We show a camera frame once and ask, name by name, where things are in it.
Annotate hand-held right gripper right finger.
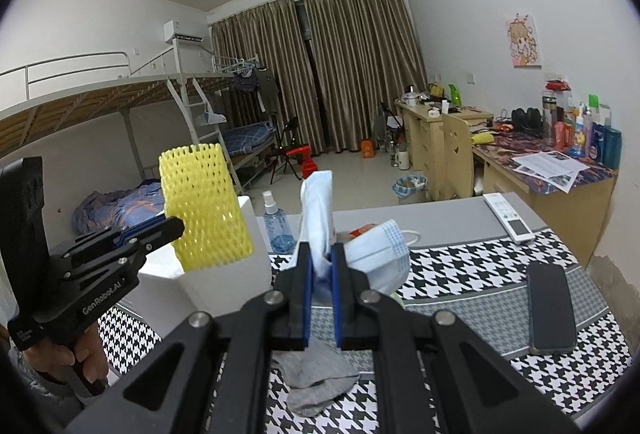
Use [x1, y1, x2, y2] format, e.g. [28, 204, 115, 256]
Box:
[330, 241, 583, 434]

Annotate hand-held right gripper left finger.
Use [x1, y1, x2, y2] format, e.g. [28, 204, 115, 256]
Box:
[65, 241, 315, 434]

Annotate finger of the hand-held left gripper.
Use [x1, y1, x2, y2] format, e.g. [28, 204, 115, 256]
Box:
[61, 216, 187, 272]
[74, 220, 168, 252]

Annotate yellow foam net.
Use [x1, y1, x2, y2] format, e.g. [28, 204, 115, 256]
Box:
[159, 143, 255, 273]

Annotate grey sock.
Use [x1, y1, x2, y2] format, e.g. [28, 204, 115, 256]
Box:
[270, 344, 362, 418]

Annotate white foam box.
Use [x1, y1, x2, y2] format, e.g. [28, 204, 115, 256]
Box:
[137, 195, 273, 317]

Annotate stack of blue face masks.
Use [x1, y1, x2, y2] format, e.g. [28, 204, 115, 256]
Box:
[299, 170, 423, 309]

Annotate person's left forearm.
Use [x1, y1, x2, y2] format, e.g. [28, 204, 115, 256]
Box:
[15, 366, 96, 420]

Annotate person's left hand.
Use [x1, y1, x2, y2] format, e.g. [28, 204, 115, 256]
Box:
[19, 328, 109, 383]

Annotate blue plaid blanket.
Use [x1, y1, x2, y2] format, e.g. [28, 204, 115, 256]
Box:
[71, 179, 168, 235]

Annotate red snack packet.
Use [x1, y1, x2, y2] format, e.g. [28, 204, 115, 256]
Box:
[347, 224, 378, 242]

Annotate blue spray bottle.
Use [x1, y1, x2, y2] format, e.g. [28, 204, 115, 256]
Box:
[261, 190, 295, 253]

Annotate blue checked bedsheet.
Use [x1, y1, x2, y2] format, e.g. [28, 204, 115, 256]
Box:
[222, 123, 277, 155]

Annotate white metal bunk bed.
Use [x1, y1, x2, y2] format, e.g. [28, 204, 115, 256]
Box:
[0, 51, 236, 235]
[210, 56, 281, 185]

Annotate houndstooth tablecloth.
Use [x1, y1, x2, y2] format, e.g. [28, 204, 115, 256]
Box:
[95, 191, 633, 434]

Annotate waste bin with bag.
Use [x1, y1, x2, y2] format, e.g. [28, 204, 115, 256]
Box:
[392, 175, 428, 205]

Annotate white bottle with red pump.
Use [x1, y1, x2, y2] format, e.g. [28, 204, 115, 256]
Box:
[286, 145, 337, 239]

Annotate dark hanging clothes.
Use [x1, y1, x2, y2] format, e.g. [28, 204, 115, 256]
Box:
[232, 66, 281, 115]

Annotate brown curtain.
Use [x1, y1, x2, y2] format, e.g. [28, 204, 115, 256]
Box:
[302, 0, 428, 155]
[210, 0, 321, 155]

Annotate wooden desk with drawers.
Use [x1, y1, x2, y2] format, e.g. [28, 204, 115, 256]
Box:
[395, 100, 493, 202]

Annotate wooden chair with smiley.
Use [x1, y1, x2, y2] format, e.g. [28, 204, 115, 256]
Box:
[441, 113, 476, 201]

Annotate white remote control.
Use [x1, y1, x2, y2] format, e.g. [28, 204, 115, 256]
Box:
[482, 193, 536, 243]

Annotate white air conditioner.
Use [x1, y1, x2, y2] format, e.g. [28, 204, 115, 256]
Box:
[163, 20, 207, 43]

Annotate black phone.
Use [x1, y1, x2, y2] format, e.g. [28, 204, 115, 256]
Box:
[526, 261, 577, 356]

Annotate printed desk mat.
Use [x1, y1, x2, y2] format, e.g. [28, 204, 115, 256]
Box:
[475, 124, 613, 192]

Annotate printed paper sheets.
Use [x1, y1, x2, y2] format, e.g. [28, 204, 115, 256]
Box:
[512, 151, 591, 192]

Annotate black headphones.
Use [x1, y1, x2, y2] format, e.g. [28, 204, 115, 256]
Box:
[511, 108, 543, 132]

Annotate cluster of toiletry bottles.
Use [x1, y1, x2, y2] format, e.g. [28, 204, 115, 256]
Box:
[541, 78, 623, 169]

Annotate wall poster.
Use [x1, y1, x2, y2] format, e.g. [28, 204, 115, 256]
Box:
[505, 15, 544, 69]

